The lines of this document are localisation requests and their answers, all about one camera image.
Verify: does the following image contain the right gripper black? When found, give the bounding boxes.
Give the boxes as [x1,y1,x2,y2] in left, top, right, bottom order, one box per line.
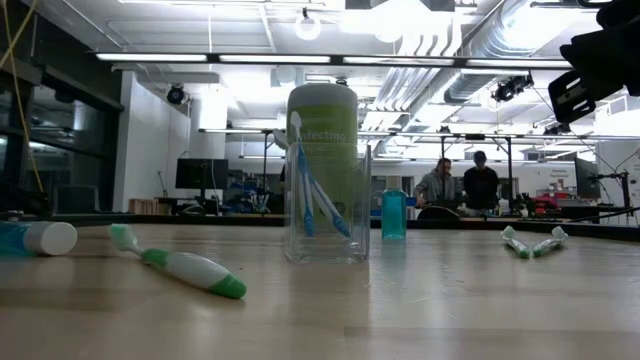
[548,24,640,125]

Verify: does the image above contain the green white toothbrush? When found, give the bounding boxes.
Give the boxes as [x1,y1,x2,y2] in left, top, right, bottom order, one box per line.
[108,223,248,301]
[531,225,570,259]
[500,225,532,260]

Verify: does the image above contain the blue white toothbrush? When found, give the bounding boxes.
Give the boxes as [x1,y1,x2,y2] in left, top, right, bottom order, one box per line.
[289,110,317,238]
[272,128,352,239]

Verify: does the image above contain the black computer monitor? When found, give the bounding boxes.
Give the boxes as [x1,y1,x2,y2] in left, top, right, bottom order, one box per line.
[573,157,602,201]
[174,157,230,201]

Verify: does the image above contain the red equipment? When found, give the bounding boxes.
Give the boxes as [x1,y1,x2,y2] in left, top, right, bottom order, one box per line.
[532,195,561,215]

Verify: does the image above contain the person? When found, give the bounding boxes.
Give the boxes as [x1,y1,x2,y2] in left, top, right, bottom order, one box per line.
[413,157,457,210]
[462,149,501,211]

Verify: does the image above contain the black chair back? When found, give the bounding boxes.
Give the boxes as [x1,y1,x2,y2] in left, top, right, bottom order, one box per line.
[417,205,461,222]

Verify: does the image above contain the green disinfecting wipes canister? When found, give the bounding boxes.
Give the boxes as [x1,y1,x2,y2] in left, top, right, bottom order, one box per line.
[286,82,360,224]

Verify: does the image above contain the clear plastic holder cup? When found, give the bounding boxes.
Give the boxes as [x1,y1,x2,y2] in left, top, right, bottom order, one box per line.
[283,142,373,265]

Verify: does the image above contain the black overhead light bar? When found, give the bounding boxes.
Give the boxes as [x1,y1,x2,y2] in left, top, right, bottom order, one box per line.
[94,52,574,70]

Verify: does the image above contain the black ceiling spotlight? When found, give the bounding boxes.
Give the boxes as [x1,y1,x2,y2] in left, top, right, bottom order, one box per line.
[166,83,190,106]

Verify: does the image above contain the wooden crate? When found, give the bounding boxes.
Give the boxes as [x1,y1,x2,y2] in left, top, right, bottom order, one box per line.
[128,198,172,215]

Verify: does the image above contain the dark grey chair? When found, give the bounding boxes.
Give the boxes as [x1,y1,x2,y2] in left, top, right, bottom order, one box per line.
[53,184,101,215]

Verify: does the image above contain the black ceiling camera cluster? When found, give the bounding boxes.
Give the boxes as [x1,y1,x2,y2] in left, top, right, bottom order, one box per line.
[490,73,535,104]

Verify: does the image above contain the black background rig frame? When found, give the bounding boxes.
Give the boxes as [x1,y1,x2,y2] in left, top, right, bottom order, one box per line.
[438,132,514,214]

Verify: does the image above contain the silver ventilation duct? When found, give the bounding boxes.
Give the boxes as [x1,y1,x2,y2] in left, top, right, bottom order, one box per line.
[442,0,556,104]

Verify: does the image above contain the white ring lamp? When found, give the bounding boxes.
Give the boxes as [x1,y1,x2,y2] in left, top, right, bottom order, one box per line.
[293,6,323,42]

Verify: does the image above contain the black aluminium table frame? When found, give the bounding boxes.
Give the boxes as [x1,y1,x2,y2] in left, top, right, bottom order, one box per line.
[0,212,640,244]

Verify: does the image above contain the yellow extension cable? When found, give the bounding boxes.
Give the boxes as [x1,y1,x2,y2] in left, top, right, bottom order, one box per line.
[0,0,46,199]

